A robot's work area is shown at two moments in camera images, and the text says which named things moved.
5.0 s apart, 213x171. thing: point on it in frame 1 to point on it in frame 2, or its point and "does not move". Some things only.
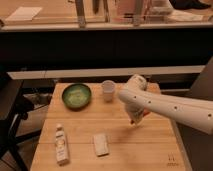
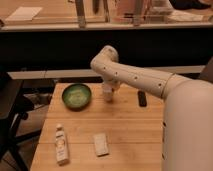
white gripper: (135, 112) to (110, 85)
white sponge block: (101, 145) does not move
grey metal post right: (138, 13) does not move
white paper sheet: (24, 13) does not move
